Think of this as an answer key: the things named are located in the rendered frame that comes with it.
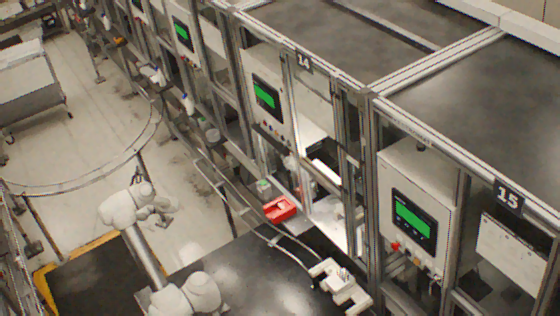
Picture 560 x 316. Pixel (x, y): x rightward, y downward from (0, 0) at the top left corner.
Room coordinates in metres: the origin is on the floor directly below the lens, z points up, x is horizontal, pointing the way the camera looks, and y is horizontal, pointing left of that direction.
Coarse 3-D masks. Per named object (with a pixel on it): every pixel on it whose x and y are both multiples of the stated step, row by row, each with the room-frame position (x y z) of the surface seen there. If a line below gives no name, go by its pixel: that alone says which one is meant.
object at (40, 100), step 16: (16, 48) 5.54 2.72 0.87; (32, 48) 5.39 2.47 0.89; (0, 64) 5.22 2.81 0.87; (16, 64) 5.14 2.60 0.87; (48, 64) 5.26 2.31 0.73; (32, 96) 5.50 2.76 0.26; (48, 96) 5.42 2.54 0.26; (64, 96) 5.68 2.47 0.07; (0, 112) 5.30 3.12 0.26; (16, 112) 5.22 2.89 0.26; (32, 112) 5.14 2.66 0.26; (0, 128) 4.98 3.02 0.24
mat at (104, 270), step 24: (96, 240) 3.28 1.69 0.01; (120, 240) 3.23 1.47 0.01; (48, 264) 3.08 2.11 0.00; (72, 264) 3.04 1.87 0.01; (96, 264) 3.00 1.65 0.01; (120, 264) 2.96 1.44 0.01; (48, 288) 2.81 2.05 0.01; (72, 288) 2.78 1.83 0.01; (96, 288) 2.75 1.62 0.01; (120, 288) 2.71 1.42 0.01; (72, 312) 2.54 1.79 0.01; (96, 312) 2.51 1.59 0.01; (120, 312) 2.48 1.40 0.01
